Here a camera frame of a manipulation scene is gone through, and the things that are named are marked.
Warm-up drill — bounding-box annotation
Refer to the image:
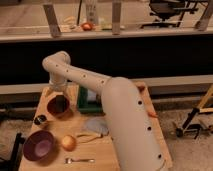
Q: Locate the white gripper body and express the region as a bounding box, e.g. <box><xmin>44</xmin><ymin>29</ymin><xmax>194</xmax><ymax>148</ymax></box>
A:
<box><xmin>45</xmin><ymin>81</ymin><xmax>70</xmax><ymax>99</ymax></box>

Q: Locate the purple bowl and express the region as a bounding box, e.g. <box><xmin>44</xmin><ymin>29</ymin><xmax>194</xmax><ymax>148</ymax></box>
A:
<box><xmin>23</xmin><ymin>130</ymin><xmax>55</xmax><ymax>161</ymax></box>

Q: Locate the red bowl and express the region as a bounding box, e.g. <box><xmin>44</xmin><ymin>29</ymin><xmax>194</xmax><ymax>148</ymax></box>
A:
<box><xmin>47</xmin><ymin>95</ymin><xmax>70</xmax><ymax>118</ymax></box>

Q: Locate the grey blue cloth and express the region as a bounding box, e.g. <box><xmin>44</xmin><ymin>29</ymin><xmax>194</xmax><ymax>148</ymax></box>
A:
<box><xmin>83</xmin><ymin>117</ymin><xmax>109</xmax><ymax>135</ymax></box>

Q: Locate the green rack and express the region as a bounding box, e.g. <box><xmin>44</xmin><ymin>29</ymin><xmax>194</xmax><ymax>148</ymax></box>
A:
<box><xmin>77</xmin><ymin>87</ymin><xmax>102</xmax><ymax>114</ymax></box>

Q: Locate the black office chair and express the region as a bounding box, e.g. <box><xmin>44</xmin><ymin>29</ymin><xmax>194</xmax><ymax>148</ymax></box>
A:
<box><xmin>141</xmin><ymin>0</ymin><xmax>198</xmax><ymax>28</ymax></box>

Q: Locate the orange carrot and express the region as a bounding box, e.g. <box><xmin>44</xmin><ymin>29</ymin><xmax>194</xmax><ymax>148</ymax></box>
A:
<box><xmin>147</xmin><ymin>111</ymin><xmax>158</xmax><ymax>118</ymax></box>

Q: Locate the small black cup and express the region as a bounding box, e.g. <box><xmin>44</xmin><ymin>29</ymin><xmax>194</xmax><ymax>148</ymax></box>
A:
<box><xmin>34</xmin><ymin>115</ymin><xmax>47</xmax><ymax>126</ymax></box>

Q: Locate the yellow apple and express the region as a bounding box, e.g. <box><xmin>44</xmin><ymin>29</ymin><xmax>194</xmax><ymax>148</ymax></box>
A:
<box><xmin>61</xmin><ymin>135</ymin><xmax>76</xmax><ymax>151</ymax></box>

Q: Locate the red apple on shelf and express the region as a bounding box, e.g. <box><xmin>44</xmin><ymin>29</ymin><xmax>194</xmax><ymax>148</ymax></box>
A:
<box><xmin>81</xmin><ymin>22</ymin><xmax>94</xmax><ymax>31</ymax></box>

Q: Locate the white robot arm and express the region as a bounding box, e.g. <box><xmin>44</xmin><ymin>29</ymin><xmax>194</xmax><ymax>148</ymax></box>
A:
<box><xmin>42</xmin><ymin>51</ymin><xmax>168</xmax><ymax>171</ymax></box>

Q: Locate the silver fork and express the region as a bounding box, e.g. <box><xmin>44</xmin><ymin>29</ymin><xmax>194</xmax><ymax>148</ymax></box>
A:
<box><xmin>65</xmin><ymin>158</ymin><xmax>95</xmax><ymax>164</ymax></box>

